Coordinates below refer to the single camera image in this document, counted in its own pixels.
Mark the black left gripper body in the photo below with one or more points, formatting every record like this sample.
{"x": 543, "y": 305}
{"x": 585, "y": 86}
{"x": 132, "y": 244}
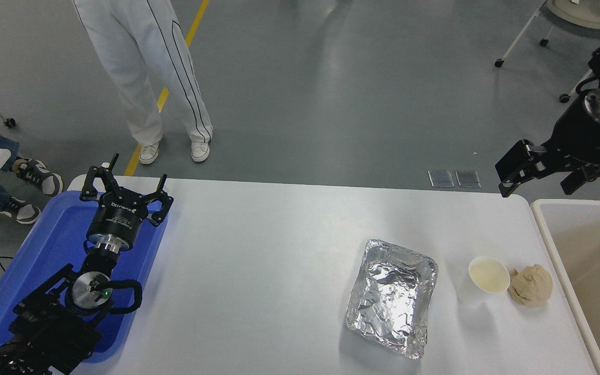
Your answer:
{"x": 117, "y": 219}

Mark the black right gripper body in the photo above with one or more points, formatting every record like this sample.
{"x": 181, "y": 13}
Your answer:
{"x": 586, "y": 140}

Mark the white paper cup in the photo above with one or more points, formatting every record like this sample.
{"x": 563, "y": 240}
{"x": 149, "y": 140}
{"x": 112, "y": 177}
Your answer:
{"x": 482, "y": 278}

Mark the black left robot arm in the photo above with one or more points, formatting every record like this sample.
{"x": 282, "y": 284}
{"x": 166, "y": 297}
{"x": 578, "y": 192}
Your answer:
{"x": 45, "y": 323}

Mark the metal floor plate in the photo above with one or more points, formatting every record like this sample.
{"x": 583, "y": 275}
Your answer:
{"x": 468, "y": 178}
{"x": 441, "y": 178}

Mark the seated person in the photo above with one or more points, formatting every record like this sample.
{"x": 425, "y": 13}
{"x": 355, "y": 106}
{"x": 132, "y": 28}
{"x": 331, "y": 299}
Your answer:
{"x": 34, "y": 174}

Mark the blue plastic tray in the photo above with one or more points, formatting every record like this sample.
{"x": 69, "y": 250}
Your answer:
{"x": 55, "y": 245}

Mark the large pale bin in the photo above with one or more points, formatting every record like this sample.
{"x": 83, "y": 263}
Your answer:
{"x": 597, "y": 260}

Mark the crumpled tan paper ball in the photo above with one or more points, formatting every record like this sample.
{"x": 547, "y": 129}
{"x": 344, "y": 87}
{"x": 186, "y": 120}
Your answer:
{"x": 532, "y": 285}

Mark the standing person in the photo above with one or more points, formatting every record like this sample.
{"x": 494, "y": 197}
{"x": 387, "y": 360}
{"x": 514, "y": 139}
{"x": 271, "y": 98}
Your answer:
{"x": 138, "y": 67}

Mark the white wheeled chair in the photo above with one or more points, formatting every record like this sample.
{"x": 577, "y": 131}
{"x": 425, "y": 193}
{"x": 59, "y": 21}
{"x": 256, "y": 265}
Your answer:
{"x": 571, "y": 13}

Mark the silver foil tray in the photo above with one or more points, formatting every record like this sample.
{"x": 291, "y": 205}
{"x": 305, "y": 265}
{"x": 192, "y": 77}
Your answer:
{"x": 391, "y": 299}

